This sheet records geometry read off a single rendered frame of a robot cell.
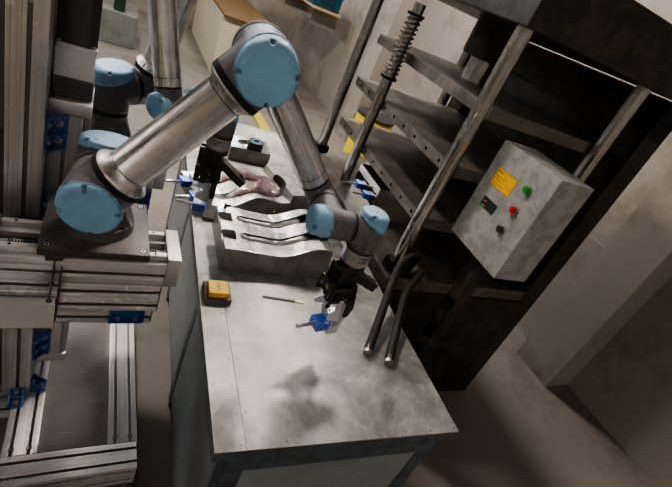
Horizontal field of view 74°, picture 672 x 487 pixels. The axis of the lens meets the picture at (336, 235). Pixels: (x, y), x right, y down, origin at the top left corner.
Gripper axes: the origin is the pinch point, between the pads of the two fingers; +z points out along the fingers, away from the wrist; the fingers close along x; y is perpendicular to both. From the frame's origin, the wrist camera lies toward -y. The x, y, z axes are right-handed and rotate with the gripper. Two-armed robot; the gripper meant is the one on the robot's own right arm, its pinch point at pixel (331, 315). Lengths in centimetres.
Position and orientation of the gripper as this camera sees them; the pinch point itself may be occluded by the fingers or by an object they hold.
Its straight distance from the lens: 126.8
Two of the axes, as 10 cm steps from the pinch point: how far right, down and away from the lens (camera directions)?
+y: -7.9, 0.0, -6.2
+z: -3.7, 8.0, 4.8
